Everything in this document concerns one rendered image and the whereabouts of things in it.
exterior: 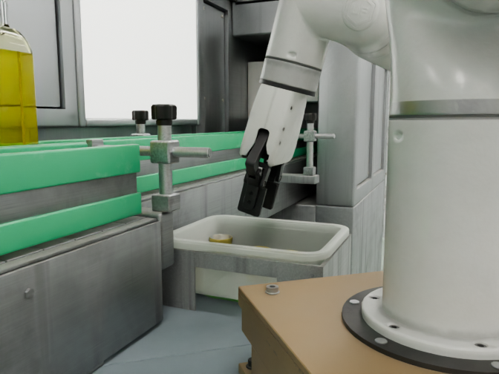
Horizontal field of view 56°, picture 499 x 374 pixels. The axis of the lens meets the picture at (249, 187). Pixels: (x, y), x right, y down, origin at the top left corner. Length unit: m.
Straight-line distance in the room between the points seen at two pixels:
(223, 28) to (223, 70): 0.12
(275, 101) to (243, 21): 0.89
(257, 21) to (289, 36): 0.85
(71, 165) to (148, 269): 0.15
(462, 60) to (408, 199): 0.09
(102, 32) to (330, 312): 0.68
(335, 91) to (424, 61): 1.02
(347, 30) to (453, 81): 0.26
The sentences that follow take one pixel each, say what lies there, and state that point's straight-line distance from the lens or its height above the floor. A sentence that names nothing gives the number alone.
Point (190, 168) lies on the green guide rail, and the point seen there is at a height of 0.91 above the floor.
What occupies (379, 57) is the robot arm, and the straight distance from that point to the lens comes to 0.67.
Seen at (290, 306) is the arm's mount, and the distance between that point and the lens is 0.41.
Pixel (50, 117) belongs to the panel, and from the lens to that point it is 0.81.
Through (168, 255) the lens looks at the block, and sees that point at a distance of 0.58.
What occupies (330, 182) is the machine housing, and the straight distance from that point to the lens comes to 1.36.
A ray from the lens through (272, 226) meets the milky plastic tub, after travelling 0.72.
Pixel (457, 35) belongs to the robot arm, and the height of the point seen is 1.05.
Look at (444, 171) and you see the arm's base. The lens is 0.33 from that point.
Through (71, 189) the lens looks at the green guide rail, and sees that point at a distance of 0.47.
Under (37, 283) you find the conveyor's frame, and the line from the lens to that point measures 0.43.
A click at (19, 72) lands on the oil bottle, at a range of 0.58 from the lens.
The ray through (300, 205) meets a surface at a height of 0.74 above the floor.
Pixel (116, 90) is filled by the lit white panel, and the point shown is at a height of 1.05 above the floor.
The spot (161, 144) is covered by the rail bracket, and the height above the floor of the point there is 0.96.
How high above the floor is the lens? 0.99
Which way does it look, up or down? 8 degrees down
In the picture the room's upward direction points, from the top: straight up
